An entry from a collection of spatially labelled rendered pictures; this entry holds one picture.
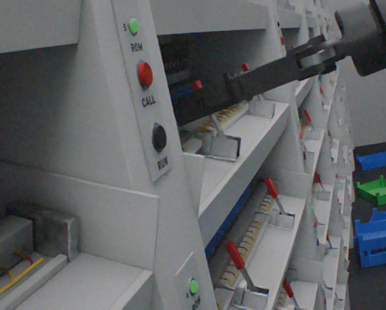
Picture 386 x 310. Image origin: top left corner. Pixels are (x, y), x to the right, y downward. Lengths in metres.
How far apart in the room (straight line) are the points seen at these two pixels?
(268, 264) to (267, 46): 0.43
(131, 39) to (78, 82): 0.05
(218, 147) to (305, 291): 0.55
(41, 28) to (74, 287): 0.15
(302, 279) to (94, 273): 0.81
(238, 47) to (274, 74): 0.50
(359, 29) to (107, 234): 0.31
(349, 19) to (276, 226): 0.45
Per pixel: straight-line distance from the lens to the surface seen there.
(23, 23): 0.27
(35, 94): 0.34
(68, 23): 0.30
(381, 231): 2.53
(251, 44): 0.99
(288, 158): 1.02
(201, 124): 0.68
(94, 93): 0.32
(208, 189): 0.48
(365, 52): 0.52
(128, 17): 0.35
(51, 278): 0.32
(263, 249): 0.79
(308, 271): 1.09
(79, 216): 0.34
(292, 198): 1.02
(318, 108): 1.70
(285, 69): 0.50
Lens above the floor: 1.05
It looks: 10 degrees down
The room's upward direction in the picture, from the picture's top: 12 degrees counter-clockwise
